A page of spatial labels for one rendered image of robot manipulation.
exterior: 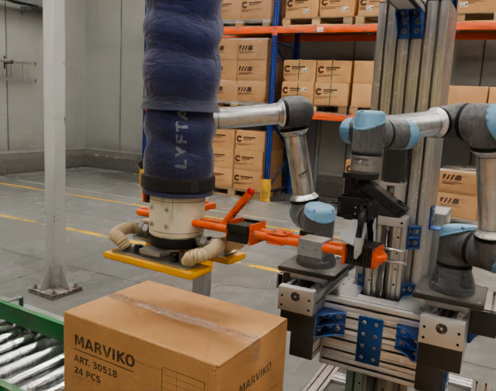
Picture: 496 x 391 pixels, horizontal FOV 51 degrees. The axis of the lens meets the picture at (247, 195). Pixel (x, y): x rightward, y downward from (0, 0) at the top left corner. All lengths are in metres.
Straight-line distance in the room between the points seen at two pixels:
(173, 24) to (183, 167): 0.39
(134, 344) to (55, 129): 3.09
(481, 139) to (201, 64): 0.83
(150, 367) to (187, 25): 0.96
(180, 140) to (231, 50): 8.19
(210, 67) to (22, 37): 10.97
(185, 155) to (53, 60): 3.07
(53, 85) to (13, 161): 7.66
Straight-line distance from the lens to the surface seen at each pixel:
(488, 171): 1.71
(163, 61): 1.51
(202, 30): 1.52
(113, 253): 1.66
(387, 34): 2.09
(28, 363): 2.44
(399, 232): 1.99
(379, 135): 1.31
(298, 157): 2.06
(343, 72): 8.91
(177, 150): 1.52
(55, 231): 4.62
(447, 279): 1.90
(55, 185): 4.55
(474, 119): 1.68
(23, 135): 12.38
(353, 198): 1.32
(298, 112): 1.91
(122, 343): 1.65
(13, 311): 2.76
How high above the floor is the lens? 1.62
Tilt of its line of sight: 9 degrees down
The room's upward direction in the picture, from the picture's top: 3 degrees clockwise
